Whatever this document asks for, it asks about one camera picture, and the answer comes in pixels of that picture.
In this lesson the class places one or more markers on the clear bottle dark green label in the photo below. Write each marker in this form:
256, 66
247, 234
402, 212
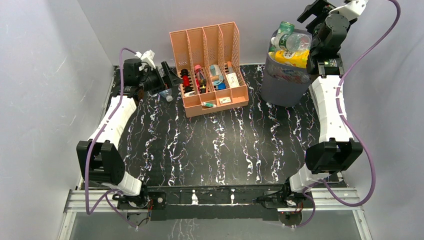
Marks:
292, 42

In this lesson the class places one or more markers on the green tinted bottle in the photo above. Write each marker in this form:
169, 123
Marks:
285, 28

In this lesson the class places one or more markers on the green white tube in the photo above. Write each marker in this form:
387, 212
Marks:
208, 105

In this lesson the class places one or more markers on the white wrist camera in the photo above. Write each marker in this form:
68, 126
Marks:
147, 57
351, 10

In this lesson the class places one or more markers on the peach desk organizer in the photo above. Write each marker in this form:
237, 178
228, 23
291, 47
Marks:
208, 62

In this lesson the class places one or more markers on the small white box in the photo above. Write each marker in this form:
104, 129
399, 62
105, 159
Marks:
225, 100

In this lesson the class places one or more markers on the clear bottle blue label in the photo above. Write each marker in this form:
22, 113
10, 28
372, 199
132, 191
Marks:
167, 95

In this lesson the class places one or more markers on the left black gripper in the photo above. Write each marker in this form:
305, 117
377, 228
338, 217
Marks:
172, 79

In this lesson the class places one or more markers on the blue round object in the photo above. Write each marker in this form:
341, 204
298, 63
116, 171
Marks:
221, 86

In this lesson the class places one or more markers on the white carton box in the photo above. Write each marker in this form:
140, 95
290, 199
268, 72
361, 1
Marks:
232, 80

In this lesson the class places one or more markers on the red black dumbbell toy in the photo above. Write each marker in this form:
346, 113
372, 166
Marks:
186, 81

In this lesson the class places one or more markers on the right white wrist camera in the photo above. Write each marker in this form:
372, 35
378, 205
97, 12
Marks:
351, 10

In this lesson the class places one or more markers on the grey mesh waste bin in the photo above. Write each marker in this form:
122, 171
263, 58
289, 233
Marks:
283, 85

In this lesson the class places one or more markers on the pink cap small bottle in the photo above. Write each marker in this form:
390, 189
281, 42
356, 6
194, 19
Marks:
201, 77

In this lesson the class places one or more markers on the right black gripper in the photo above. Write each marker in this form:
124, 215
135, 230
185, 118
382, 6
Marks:
320, 8

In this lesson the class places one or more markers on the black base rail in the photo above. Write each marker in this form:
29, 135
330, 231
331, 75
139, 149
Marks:
215, 198

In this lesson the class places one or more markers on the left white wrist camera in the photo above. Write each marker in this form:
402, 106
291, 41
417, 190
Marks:
147, 57

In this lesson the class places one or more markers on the yellow juice bottle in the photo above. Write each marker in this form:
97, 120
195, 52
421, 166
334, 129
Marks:
290, 58

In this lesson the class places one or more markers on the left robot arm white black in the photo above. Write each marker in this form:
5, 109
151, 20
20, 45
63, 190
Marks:
99, 159

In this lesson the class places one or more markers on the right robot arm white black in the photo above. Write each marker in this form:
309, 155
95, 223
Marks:
336, 149

